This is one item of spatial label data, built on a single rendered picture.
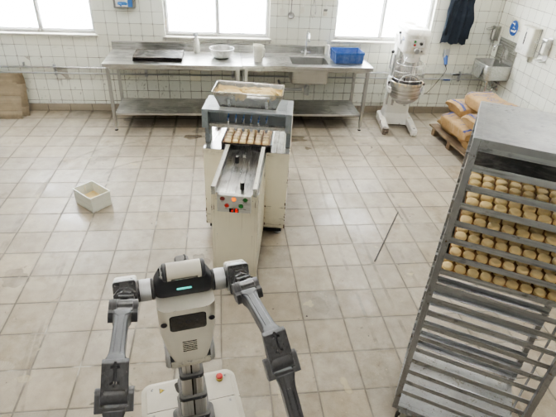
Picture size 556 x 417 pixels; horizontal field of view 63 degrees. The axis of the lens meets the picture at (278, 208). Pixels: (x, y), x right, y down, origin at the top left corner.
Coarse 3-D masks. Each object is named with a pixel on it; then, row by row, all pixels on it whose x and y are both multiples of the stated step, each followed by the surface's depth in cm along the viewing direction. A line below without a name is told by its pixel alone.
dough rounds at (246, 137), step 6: (228, 132) 389; (234, 132) 393; (240, 132) 389; (246, 132) 389; (252, 132) 390; (264, 132) 396; (270, 132) 394; (228, 138) 378; (234, 138) 379; (240, 138) 383; (246, 138) 380; (252, 138) 380; (258, 138) 380; (264, 138) 381; (270, 138) 386; (258, 144) 374; (264, 144) 374
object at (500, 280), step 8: (448, 264) 215; (456, 264) 219; (456, 272) 214; (464, 272) 212; (472, 272) 211; (480, 272) 215; (488, 272) 213; (488, 280) 208; (496, 280) 207; (504, 280) 207; (512, 280) 208; (520, 280) 210; (512, 288) 205; (520, 288) 205; (528, 288) 204; (536, 288) 204; (544, 288) 207; (544, 296) 202; (552, 296) 200
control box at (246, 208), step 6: (228, 198) 319; (240, 198) 318; (246, 198) 318; (222, 204) 322; (234, 204) 321; (246, 204) 321; (222, 210) 325; (228, 210) 324; (234, 210) 324; (240, 210) 324; (246, 210) 323
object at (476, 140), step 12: (468, 156) 179; (468, 168) 181; (468, 180) 184; (456, 204) 190; (456, 216) 193; (444, 240) 200; (444, 252) 203; (432, 276) 212; (432, 288) 215; (420, 312) 225; (420, 324) 229; (408, 360) 244; (396, 396) 261; (396, 408) 265
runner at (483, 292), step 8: (440, 280) 263; (448, 280) 262; (456, 280) 260; (464, 288) 259; (472, 288) 258; (480, 288) 256; (488, 296) 254; (496, 296) 254; (504, 296) 252; (512, 304) 250; (520, 304) 250; (528, 304) 249; (536, 304) 247; (536, 312) 246; (544, 312) 246
